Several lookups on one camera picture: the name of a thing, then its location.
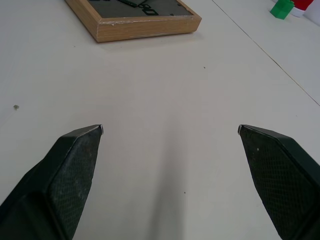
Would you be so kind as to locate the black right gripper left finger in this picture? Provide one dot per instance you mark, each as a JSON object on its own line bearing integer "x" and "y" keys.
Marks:
{"x": 62, "y": 180}

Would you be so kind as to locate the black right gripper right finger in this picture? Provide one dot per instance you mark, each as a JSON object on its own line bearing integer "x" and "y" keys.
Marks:
{"x": 280, "y": 180}

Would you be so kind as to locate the green toy block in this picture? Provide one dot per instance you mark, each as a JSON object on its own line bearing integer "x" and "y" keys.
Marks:
{"x": 282, "y": 8}

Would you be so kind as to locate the red and white container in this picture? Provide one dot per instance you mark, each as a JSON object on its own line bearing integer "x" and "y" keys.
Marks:
{"x": 301, "y": 7}

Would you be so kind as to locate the wooden framed board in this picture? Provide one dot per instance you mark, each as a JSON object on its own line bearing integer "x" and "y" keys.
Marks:
{"x": 140, "y": 17}

